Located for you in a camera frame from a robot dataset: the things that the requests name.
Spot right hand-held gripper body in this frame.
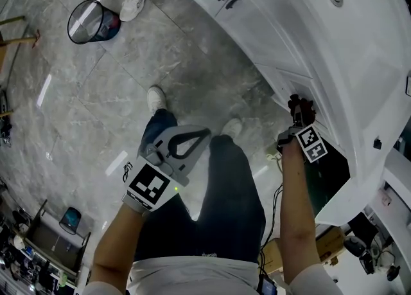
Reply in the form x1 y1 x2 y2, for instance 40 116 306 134
276 123 328 163

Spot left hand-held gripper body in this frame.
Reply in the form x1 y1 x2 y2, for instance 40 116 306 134
121 141 189 214

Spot brown cloth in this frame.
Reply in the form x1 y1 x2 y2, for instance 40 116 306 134
286 93 318 125

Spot white drawer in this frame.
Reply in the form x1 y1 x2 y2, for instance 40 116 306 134
275 67 335 138

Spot person's right forearm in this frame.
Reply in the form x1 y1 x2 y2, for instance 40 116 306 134
278 145 322 284

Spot person's left forearm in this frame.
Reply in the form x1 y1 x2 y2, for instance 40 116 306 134
91 205 152 289

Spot person's left white shoe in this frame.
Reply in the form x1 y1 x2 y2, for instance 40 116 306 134
146 85 168 116

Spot person's white shoe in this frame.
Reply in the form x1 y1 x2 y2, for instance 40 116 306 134
220 117 243 139
146 85 168 116

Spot person's right white shoe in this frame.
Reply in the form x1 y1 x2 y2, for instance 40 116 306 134
220 117 243 139

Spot person's dark trousers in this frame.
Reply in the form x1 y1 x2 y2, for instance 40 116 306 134
132 108 268 265

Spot white vanity cabinet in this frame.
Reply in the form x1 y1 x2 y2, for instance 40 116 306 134
161 0 411 226

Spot person's white shirt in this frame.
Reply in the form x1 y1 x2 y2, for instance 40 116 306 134
81 254 345 295

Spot brown cardboard box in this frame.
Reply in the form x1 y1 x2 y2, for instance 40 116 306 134
259 226 347 276

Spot cluttered equipment rack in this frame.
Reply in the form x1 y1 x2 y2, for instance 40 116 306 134
0 197 94 295

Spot black mesh waste bin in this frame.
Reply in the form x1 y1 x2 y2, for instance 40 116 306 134
66 0 122 45

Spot round wooden table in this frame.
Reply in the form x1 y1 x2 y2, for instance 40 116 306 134
0 15 41 118

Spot black waist recorder device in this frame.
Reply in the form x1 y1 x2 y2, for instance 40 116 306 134
256 274 279 295

